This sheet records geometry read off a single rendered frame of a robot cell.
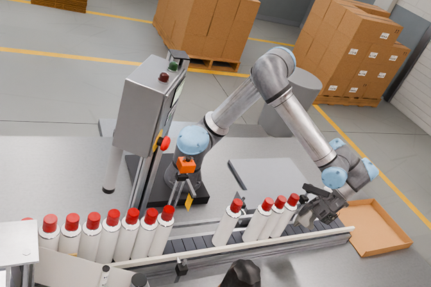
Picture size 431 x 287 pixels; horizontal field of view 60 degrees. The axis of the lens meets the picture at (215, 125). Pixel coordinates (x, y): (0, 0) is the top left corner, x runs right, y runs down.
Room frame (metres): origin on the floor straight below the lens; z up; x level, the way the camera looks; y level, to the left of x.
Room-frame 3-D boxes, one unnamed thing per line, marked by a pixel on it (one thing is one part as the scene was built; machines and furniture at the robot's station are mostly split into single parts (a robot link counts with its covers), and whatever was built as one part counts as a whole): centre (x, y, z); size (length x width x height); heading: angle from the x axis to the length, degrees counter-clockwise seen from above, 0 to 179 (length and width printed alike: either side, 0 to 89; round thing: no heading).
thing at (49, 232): (0.60, 0.30, 0.98); 0.05 x 0.05 x 0.20
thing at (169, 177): (1.17, 0.05, 0.91); 0.15 x 0.15 x 0.10
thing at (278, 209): (1.00, -0.30, 0.98); 0.05 x 0.05 x 0.20
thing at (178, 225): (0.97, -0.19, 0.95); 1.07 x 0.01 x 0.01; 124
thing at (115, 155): (0.77, 0.22, 1.18); 0.04 x 0.04 x 0.21
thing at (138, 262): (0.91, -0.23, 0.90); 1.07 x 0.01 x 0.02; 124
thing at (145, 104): (0.79, 0.17, 1.38); 0.17 x 0.10 x 0.19; 179
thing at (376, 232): (1.34, -0.80, 0.85); 0.30 x 0.26 x 0.04; 124
